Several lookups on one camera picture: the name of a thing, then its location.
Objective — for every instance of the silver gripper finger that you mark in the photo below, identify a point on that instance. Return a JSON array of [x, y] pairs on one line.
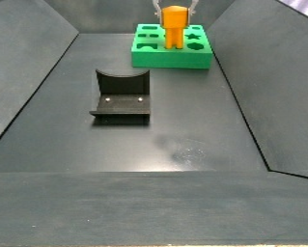
[[159, 10], [191, 10]]

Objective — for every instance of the orange three prong block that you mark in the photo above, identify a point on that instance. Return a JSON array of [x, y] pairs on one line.
[[175, 17]]

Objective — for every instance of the green shape sorting board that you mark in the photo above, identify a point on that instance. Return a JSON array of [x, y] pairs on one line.
[[150, 53]]

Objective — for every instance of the black curved holder bracket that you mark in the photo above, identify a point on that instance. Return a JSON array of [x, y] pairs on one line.
[[123, 94]]

